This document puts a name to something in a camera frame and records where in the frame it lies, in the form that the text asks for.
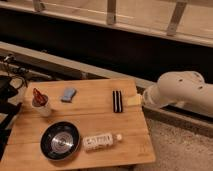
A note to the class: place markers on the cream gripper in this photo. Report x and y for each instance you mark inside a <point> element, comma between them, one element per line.
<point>135,100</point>

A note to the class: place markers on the black white striped eraser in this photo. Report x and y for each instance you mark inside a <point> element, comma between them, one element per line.
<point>117,102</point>

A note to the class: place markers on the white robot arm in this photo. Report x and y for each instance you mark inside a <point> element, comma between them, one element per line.
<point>173,87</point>

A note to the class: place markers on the white labelled plastic bottle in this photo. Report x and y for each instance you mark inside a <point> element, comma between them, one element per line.
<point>100,141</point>

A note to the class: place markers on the black metal bowl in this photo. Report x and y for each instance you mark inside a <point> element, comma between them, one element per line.
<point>60,140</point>

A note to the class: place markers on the white cup with red item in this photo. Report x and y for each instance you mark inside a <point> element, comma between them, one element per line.
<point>40,103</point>

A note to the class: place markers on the metal railing post right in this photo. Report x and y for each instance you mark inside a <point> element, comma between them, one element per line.
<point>176,17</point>

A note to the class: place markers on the metal railing post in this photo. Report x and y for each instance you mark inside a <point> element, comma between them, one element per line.
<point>111,12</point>
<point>176,17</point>

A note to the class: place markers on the metal railing post middle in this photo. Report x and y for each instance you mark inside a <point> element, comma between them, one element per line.
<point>111,12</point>

